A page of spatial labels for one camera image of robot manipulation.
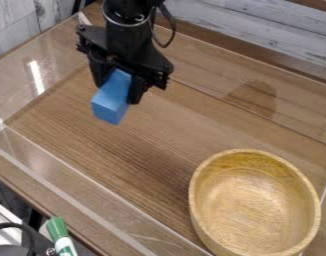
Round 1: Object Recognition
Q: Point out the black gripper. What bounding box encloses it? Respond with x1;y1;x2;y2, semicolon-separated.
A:
74;9;176;106

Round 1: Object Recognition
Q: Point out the blue rectangular block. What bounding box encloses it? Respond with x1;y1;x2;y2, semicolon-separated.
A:
90;69;130;125

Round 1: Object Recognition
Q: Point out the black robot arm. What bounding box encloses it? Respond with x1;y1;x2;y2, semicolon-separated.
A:
76;0;176;104

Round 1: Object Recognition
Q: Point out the brown wooden bowl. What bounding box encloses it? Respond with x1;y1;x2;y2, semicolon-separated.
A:
188;149;320;256

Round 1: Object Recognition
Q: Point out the green and white marker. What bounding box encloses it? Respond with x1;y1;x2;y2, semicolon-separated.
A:
45;216;78;256

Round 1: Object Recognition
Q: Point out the clear acrylic tray wall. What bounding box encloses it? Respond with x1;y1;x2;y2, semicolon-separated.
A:
0;119;211;256

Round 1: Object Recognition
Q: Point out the black cable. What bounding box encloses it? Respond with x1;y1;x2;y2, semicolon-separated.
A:
0;222;37;256

